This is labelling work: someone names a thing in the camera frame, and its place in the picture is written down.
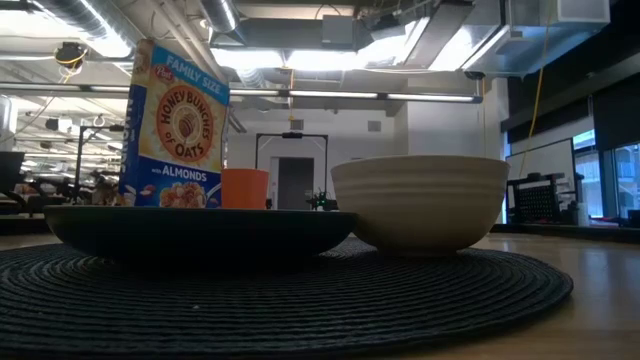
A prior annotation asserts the orange plastic cup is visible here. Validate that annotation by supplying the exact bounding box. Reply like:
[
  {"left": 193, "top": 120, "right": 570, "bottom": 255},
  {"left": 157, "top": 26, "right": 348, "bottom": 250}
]
[{"left": 220, "top": 168, "right": 270, "bottom": 211}]

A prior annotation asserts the black wire rack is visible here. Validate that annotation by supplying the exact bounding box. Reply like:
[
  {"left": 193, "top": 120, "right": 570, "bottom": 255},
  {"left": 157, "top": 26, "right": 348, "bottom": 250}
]
[{"left": 506, "top": 172, "right": 584, "bottom": 226}]

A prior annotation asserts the black round woven placemat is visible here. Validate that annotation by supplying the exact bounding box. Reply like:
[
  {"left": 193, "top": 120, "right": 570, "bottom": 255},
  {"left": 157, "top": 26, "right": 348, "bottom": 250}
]
[{"left": 0, "top": 234, "right": 575, "bottom": 359}]

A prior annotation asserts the black ceiling mounted device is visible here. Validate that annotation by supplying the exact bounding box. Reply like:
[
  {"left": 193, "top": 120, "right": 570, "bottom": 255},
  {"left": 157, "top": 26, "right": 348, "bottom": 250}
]
[{"left": 53, "top": 41, "right": 89, "bottom": 70}]

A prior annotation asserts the Honey Bunches cereal box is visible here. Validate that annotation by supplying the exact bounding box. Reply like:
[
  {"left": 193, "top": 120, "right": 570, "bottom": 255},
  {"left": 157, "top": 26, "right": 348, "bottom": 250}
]
[{"left": 118, "top": 38, "right": 231, "bottom": 209}]

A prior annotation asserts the grey ceiling box unit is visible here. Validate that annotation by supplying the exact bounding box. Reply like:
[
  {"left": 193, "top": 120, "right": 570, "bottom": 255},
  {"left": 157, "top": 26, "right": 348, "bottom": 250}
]
[{"left": 321, "top": 14, "right": 359, "bottom": 49}]

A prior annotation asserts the long ceiling light fixture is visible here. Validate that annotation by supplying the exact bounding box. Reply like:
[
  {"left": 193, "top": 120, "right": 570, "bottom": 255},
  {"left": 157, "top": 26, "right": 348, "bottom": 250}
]
[{"left": 0, "top": 82, "right": 484, "bottom": 105}]

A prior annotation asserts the large rectangular metal duct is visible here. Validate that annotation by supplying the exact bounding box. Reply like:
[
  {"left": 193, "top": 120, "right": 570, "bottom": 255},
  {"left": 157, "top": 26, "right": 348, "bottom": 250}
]
[{"left": 404, "top": 0, "right": 612, "bottom": 77}]

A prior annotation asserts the black background gantry frame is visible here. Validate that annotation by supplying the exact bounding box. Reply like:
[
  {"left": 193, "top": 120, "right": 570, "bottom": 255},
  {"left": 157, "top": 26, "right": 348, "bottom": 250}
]
[{"left": 254, "top": 131, "right": 330, "bottom": 211}]

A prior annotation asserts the grey door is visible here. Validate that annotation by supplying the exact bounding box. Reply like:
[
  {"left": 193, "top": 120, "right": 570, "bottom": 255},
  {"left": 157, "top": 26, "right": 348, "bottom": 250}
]
[{"left": 277, "top": 157, "right": 315, "bottom": 211}]

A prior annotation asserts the white ribbed ceramic bowl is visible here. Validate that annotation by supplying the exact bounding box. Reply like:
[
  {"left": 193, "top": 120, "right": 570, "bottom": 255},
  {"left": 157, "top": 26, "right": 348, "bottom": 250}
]
[{"left": 330, "top": 154, "right": 511, "bottom": 258}]

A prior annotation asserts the silver round ceiling duct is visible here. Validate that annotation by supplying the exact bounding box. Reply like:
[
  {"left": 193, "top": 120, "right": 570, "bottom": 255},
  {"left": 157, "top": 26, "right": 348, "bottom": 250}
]
[
  {"left": 199, "top": 0, "right": 247, "bottom": 47},
  {"left": 29, "top": 0, "right": 147, "bottom": 52}
]

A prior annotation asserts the dark green plate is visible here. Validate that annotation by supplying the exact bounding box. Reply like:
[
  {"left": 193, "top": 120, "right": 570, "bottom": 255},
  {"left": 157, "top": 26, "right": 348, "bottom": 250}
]
[{"left": 43, "top": 205, "right": 359, "bottom": 265}]

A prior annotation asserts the small black background robot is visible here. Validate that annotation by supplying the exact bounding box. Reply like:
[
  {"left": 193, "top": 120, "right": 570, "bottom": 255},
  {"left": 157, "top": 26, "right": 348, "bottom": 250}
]
[{"left": 306, "top": 190, "right": 340, "bottom": 212}]

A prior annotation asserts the whiteboard panel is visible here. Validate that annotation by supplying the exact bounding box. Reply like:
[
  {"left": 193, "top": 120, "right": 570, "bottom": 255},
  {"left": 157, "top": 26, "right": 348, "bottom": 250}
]
[{"left": 504, "top": 138, "right": 576, "bottom": 201}]

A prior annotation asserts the black pole stand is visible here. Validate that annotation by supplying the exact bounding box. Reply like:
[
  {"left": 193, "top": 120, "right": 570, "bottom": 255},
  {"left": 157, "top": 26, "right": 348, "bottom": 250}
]
[{"left": 73, "top": 123, "right": 125, "bottom": 205}]

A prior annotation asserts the yellow hanging cable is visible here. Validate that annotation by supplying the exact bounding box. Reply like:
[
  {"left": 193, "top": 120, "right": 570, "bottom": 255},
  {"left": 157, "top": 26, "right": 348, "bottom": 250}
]
[{"left": 517, "top": 0, "right": 555, "bottom": 179}]

